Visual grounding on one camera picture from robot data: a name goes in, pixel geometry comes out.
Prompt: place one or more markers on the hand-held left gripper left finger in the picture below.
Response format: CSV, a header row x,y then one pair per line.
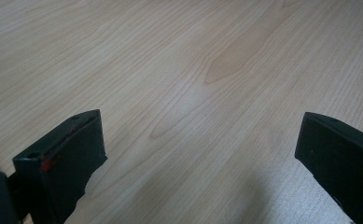
x,y
64,161

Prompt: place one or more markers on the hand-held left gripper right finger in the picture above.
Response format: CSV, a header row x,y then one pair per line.
x,y
344,161

